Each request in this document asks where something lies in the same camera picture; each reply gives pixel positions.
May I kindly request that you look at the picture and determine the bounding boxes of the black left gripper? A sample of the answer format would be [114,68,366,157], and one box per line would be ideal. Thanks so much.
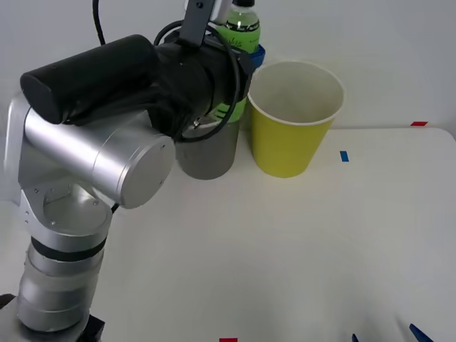
[204,37,267,110]

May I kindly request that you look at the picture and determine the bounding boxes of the grey plastic waste bin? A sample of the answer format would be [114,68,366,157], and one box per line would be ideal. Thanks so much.
[174,113,241,180]

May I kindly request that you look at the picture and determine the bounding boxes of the yellow-green plastic waste bin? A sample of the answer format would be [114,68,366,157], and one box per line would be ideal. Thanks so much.
[247,60,346,180]

